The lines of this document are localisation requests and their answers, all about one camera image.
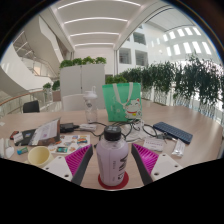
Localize black cables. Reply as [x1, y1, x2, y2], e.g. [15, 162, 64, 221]
[71, 120, 174, 143]

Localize green plants on cabinet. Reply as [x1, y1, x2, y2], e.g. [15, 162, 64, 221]
[59, 56, 108, 69]

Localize pale yellow mug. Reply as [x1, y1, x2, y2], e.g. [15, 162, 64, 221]
[27, 145, 54, 168]

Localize flat round red coaster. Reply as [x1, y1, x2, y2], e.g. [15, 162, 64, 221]
[97, 170, 130, 191]

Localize white charger block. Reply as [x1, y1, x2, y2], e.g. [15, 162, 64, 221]
[79, 123, 98, 131]

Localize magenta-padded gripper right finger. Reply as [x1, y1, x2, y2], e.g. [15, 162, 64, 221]
[130, 142, 184, 186]

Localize ceiling light strips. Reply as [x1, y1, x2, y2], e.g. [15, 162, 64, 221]
[56, 0, 143, 48]

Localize brown-edged tablet with paper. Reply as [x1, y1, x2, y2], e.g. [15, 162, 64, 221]
[28, 117, 62, 147]

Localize small red black box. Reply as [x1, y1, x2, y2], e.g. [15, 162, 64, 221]
[9, 130, 20, 140]

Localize green tote bag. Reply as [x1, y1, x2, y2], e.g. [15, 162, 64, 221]
[101, 81, 143, 123]

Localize white card box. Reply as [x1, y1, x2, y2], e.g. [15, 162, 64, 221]
[12, 132, 25, 145]

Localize colourful sticker sheet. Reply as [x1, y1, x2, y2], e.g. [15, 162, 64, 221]
[46, 133, 92, 155]

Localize black chair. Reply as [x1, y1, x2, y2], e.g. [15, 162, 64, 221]
[22, 100, 41, 114]

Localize wooden handrail glass railing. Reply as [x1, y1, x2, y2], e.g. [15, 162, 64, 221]
[0, 88, 46, 116]

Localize clear water bottle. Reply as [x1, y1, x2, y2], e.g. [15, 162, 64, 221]
[82, 85, 99, 124]

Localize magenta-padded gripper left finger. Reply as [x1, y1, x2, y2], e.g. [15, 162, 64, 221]
[42, 143, 95, 187]

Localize white cabinet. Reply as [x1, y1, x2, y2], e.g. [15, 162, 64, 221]
[59, 63, 106, 109]

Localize white plastic packet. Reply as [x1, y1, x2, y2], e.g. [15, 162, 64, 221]
[171, 138, 186, 158]

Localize black folder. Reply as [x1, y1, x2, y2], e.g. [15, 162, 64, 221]
[14, 128, 38, 147]

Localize lilac bottle with black cap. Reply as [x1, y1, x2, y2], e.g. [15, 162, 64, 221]
[95, 124, 130, 187]

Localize black power adapter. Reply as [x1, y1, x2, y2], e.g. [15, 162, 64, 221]
[59, 122, 76, 133]

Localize green plant hedge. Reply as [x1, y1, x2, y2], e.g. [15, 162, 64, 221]
[119, 56, 224, 118]

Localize white computer mouse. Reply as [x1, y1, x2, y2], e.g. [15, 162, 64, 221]
[4, 145, 15, 159]

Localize brown planter with green plants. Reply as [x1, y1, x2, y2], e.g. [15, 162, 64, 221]
[105, 74, 129, 85]

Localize small white printed box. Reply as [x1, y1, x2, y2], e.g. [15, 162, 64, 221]
[143, 137, 165, 153]

